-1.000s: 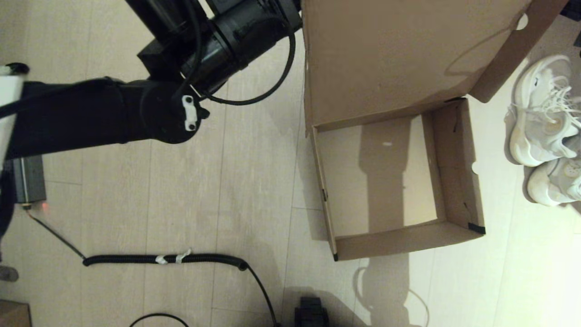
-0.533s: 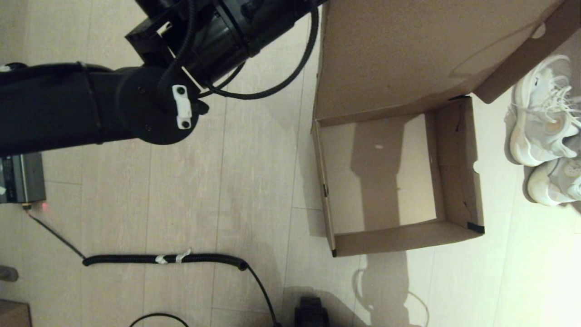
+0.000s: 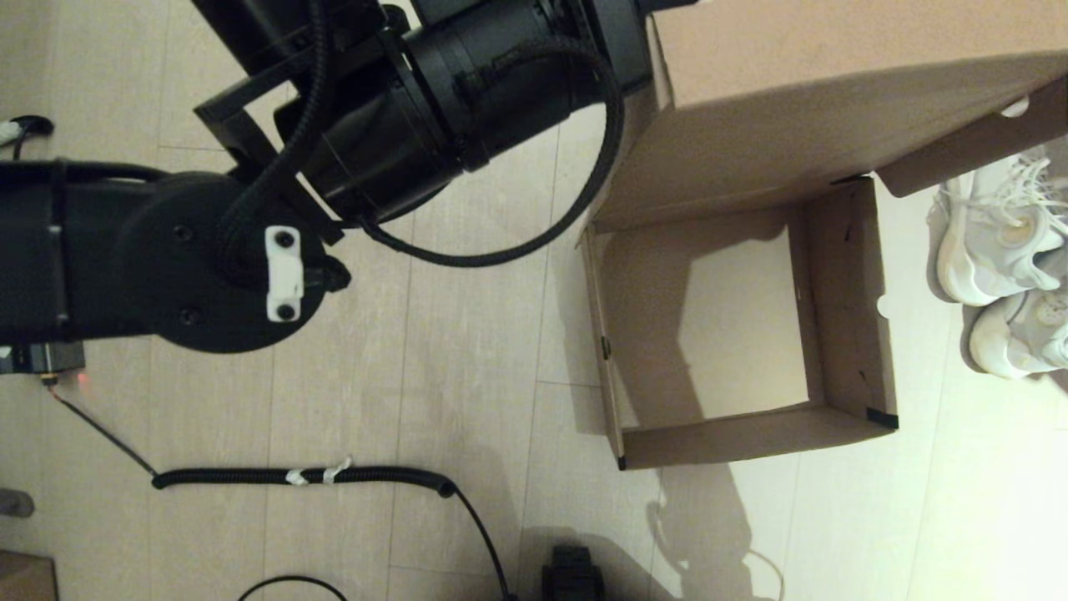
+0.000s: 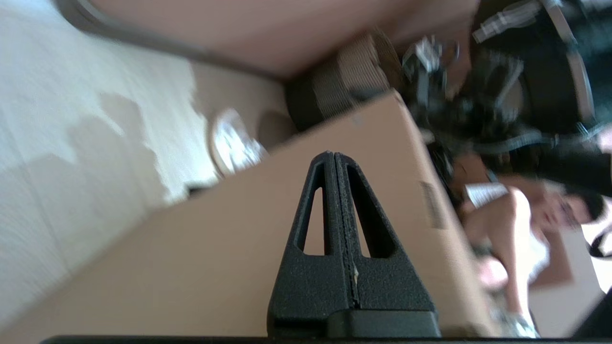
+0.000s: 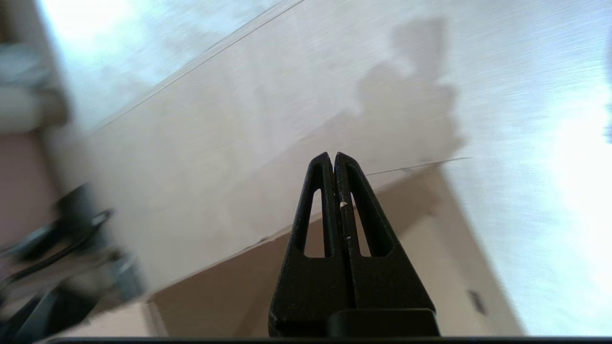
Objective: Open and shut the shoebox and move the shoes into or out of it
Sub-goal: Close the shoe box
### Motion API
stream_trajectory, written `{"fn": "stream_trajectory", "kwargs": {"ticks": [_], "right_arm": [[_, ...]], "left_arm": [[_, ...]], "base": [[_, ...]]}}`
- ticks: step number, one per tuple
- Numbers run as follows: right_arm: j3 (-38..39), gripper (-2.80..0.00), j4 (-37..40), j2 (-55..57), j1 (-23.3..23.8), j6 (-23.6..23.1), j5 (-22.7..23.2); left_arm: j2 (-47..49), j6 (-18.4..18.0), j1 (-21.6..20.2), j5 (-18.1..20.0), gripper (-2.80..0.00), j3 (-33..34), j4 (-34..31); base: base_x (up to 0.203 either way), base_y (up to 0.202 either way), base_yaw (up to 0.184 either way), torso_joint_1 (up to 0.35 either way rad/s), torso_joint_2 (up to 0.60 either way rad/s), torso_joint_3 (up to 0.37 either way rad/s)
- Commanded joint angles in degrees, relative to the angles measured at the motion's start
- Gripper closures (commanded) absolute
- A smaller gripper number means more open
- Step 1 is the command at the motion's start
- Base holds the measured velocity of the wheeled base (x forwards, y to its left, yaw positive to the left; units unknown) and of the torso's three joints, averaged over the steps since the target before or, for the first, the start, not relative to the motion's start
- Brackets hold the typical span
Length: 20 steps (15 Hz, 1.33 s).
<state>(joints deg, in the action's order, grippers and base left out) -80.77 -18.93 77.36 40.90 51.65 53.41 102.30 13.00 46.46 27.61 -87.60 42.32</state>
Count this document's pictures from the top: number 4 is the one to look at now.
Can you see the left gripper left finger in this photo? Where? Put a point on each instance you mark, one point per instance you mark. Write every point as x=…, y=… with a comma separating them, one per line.
x=311, y=286

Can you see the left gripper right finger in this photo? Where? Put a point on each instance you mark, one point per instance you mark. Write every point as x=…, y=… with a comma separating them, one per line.
x=382, y=286

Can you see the brown cardboard shoe box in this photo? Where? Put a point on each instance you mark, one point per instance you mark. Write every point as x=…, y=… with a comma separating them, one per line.
x=191, y=248

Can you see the person in white shirt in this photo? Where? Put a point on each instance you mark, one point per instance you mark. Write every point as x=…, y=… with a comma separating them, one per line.
x=521, y=239

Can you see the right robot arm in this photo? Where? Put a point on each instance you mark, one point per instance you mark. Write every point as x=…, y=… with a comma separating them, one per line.
x=478, y=114

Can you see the white sneaker yellow insole logo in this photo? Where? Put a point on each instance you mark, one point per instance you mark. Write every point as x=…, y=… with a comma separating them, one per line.
x=234, y=143

